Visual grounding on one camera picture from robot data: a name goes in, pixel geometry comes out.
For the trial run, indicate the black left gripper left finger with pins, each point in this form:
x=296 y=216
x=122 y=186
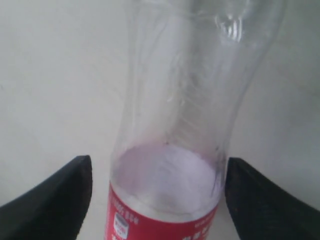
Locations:
x=53 y=210

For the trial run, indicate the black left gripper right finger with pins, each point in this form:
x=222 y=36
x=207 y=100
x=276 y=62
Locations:
x=261 y=210

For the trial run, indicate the clear cola bottle red label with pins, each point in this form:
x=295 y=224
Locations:
x=190 y=63

